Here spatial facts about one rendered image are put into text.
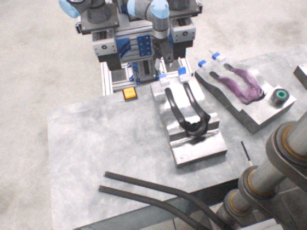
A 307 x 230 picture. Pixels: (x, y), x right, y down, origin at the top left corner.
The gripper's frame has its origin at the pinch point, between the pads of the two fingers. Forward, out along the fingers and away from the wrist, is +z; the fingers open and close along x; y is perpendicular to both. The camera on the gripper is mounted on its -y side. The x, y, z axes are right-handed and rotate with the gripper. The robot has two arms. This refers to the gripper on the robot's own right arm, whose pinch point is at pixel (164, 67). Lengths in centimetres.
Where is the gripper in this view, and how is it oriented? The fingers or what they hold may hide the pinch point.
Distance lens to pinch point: 132.0
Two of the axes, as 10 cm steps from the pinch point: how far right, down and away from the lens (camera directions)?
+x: -9.6, 2.6, -0.9
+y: -2.7, -8.2, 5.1
